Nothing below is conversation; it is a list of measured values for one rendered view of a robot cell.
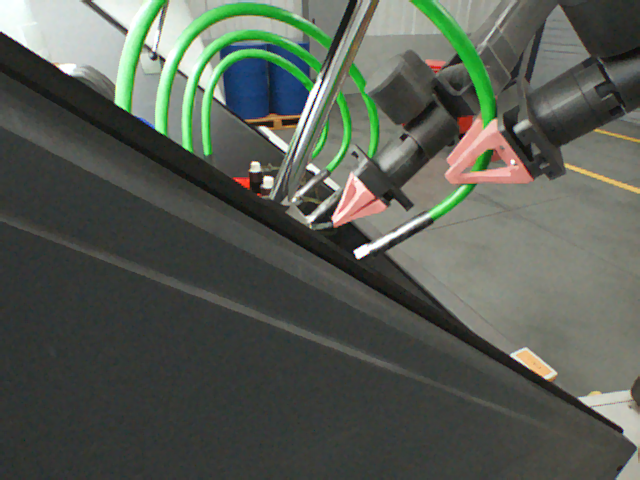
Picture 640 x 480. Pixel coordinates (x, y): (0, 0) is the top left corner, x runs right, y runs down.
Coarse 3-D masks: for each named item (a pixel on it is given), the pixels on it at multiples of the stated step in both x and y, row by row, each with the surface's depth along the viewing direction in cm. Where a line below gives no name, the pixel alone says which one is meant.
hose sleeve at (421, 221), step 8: (416, 216) 43; (424, 216) 42; (400, 224) 44; (408, 224) 43; (416, 224) 42; (424, 224) 42; (392, 232) 43; (400, 232) 43; (408, 232) 43; (416, 232) 43; (376, 240) 44; (384, 240) 43; (392, 240) 43; (400, 240) 43; (368, 248) 44; (376, 248) 44; (384, 248) 44; (376, 256) 44
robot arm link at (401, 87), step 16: (384, 64) 47; (400, 64) 43; (416, 64) 45; (384, 80) 43; (400, 80) 43; (416, 80) 44; (432, 80) 46; (496, 80) 45; (368, 96) 46; (384, 96) 44; (400, 96) 44; (416, 96) 44; (448, 96) 47; (464, 96) 45; (384, 112) 47; (400, 112) 45; (416, 112) 45; (464, 112) 47
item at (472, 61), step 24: (144, 0) 31; (432, 0) 32; (144, 24) 32; (456, 24) 33; (456, 48) 34; (120, 72) 34; (480, 72) 35; (120, 96) 35; (480, 96) 36; (480, 168) 39; (456, 192) 41; (432, 216) 42
